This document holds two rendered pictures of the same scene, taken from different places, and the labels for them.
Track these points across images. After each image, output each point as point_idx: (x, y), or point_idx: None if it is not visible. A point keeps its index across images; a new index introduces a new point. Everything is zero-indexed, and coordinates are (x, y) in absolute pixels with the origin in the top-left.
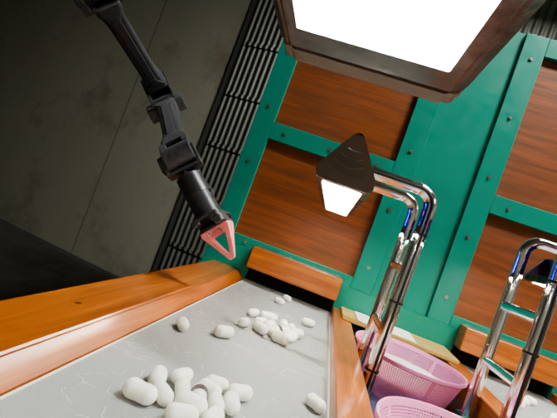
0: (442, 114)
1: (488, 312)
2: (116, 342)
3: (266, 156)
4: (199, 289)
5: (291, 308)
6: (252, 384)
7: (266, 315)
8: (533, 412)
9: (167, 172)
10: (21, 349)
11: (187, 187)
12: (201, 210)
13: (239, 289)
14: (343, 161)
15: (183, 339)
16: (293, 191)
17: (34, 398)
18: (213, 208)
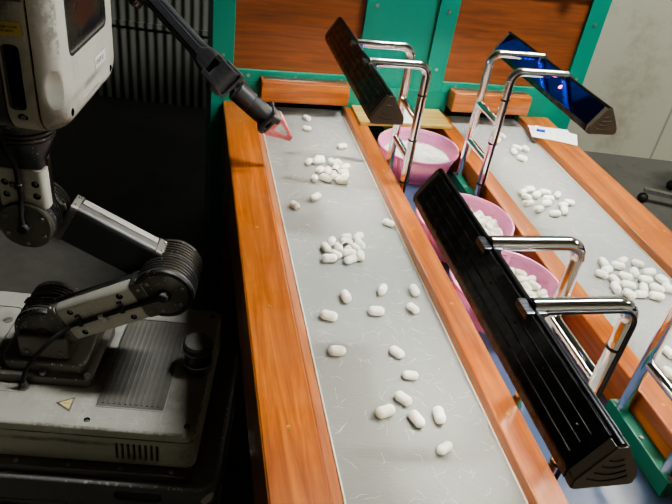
0: None
1: (470, 70)
2: (287, 237)
3: None
4: (265, 161)
5: (317, 131)
6: (355, 226)
7: (318, 161)
8: (502, 148)
9: (221, 95)
10: (284, 264)
11: (243, 102)
12: (259, 116)
13: None
14: (385, 112)
15: (304, 215)
16: (279, 11)
17: (303, 278)
18: (268, 111)
